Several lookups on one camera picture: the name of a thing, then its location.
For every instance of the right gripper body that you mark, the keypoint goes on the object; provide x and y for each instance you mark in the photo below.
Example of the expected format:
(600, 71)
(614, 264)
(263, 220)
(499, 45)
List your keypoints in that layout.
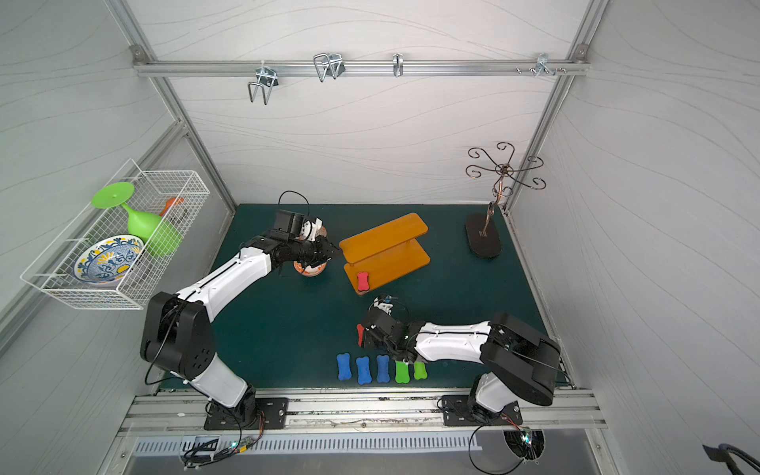
(368, 332)

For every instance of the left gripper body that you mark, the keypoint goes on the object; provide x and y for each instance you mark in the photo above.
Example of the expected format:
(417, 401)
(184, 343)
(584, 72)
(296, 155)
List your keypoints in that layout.
(321, 252)

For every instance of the green eraser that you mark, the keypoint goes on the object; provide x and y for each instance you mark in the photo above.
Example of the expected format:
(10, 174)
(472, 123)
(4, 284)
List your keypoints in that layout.
(420, 371)
(402, 372)

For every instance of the red eraser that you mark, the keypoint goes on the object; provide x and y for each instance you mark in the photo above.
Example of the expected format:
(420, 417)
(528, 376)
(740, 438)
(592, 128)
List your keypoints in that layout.
(360, 333)
(363, 284)

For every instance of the blue eraser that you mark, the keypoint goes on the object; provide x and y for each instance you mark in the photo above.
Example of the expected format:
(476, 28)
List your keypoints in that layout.
(344, 361)
(383, 369)
(364, 376)

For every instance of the orange two-tier shelf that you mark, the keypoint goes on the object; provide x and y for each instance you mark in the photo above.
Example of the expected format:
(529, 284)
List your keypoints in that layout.
(387, 252)

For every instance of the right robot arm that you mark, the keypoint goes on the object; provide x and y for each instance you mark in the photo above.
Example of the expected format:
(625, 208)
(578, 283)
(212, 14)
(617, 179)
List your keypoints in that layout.
(522, 364)

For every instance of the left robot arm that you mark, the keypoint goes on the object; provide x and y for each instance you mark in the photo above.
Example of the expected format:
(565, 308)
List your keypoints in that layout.
(178, 333)

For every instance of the orange patterned bowl front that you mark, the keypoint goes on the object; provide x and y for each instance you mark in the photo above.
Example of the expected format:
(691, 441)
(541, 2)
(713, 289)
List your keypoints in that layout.
(308, 270)

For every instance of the metal jewelry stand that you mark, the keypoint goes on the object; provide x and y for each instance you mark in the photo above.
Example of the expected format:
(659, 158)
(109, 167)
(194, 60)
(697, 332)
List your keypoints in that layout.
(480, 229)

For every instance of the orange item in basket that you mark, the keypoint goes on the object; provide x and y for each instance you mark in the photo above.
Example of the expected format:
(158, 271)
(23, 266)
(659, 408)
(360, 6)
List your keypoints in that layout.
(173, 208)

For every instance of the green plastic goblet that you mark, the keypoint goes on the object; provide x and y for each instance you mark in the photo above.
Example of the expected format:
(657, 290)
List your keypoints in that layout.
(159, 236)

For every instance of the double metal hook left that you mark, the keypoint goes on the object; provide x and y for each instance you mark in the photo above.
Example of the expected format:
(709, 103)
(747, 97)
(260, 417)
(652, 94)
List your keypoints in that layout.
(266, 79)

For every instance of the double metal hook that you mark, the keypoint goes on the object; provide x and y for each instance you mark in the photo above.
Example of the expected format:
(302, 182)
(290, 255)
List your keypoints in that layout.
(266, 79)
(329, 65)

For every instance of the aluminium crossbar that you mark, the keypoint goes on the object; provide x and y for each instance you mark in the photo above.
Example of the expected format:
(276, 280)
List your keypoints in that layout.
(378, 68)

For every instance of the double metal hook middle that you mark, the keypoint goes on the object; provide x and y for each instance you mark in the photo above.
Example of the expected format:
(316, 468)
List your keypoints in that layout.
(329, 65)

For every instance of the blue yellow patterned bowl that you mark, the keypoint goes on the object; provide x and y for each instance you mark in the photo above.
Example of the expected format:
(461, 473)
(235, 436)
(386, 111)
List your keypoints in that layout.
(109, 260)

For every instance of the single metal hook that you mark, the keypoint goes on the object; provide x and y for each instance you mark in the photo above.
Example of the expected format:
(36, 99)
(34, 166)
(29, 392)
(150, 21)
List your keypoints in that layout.
(398, 65)

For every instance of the metal hook right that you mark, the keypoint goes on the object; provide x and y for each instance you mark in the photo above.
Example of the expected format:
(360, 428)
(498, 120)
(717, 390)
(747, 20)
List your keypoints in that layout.
(542, 67)

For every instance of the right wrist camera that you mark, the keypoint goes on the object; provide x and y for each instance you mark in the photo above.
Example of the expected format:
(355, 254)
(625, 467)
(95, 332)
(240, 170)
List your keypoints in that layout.
(385, 303)

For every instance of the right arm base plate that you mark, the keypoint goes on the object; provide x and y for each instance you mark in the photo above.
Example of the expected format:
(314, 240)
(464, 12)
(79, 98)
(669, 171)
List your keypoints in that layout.
(460, 412)

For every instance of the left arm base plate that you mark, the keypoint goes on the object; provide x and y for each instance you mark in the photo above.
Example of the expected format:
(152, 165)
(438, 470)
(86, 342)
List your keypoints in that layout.
(269, 413)

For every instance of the white wire basket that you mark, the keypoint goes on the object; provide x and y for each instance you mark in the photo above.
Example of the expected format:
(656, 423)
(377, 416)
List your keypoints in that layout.
(51, 272)

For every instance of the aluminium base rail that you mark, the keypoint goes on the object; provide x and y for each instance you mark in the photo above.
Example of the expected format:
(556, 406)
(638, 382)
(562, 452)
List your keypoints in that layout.
(369, 410)

